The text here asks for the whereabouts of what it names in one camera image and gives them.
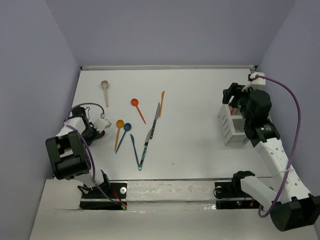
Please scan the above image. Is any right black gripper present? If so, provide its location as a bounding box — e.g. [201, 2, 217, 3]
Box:
[221, 82, 257, 123]

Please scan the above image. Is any dark brown wooden spoon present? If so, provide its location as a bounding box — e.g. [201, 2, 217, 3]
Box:
[92, 131, 105, 142]

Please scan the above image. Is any black-handle metal knife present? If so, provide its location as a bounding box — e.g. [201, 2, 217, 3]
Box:
[150, 103, 160, 139]

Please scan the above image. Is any yellow-orange plastic knife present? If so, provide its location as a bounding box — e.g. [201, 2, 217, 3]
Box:
[159, 91, 165, 118]

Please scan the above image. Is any orange-red plastic knife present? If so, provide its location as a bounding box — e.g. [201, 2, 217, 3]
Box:
[229, 105, 239, 116]

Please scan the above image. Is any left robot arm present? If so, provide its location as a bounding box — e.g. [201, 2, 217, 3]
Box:
[45, 103, 112, 199]

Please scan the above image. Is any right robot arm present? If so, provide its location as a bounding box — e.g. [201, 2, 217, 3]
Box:
[222, 83, 320, 232]

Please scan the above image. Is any yellow-orange plastic spoon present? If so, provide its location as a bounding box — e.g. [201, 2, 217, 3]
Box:
[114, 119, 125, 152]

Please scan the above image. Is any white two-compartment utensil holder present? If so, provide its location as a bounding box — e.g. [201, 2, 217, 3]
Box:
[217, 104, 249, 146]

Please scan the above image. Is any blue plastic spoon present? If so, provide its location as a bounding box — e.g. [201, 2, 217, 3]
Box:
[115, 122, 132, 153]

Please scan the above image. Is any teal plastic knife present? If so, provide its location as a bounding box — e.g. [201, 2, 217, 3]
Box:
[130, 134, 140, 168]

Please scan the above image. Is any beige plastic spoon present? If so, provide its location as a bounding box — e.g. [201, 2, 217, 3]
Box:
[100, 80, 109, 107]

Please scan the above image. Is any orange-red plastic spoon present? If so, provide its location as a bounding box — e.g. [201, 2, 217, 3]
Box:
[131, 98, 147, 125]

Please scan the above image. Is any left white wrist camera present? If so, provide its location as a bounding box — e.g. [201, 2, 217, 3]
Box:
[93, 114, 112, 132]

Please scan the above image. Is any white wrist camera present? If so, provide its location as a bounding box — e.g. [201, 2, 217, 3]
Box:
[93, 114, 112, 132]
[242, 72, 266, 92]

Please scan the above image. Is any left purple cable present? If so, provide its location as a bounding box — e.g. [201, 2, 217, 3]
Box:
[64, 102, 125, 208]

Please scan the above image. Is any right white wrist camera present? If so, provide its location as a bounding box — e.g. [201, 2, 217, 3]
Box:
[242, 72, 266, 92]

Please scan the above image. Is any patterned-handle metal knife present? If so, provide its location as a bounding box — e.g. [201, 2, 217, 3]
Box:
[138, 129, 152, 171]

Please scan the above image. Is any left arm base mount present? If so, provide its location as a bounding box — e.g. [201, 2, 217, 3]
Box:
[77, 181, 128, 211]

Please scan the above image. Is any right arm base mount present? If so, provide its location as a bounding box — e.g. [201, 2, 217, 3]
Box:
[212, 171, 259, 210]

